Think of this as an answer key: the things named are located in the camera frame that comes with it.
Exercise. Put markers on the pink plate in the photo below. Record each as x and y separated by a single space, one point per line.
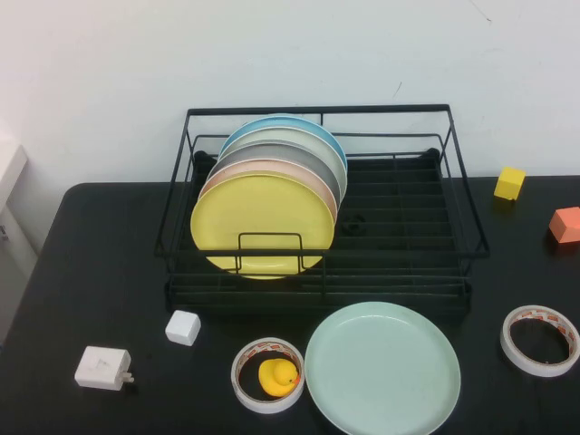
272 167

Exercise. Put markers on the white cabinet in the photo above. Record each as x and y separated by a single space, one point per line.
11 217

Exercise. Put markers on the white double-sided tape roll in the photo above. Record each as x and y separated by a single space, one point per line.
534 312
268 345

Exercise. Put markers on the yellow cube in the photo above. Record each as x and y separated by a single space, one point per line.
508 183

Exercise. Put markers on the white power adapter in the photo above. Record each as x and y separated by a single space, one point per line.
100 366

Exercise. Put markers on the small white cube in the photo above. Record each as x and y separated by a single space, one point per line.
182 327

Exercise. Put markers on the blue plate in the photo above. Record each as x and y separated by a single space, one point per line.
281 121

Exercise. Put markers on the mint green plate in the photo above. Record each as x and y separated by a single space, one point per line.
380 367

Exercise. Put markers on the orange cube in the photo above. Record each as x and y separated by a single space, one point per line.
566 226

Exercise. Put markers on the yellow rubber duck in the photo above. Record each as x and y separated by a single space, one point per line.
277 376

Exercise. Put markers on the grey plate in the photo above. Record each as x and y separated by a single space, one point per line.
281 151

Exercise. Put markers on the cream white plate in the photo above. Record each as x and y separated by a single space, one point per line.
290 136

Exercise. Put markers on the yellow plate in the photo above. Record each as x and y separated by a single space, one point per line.
254 213

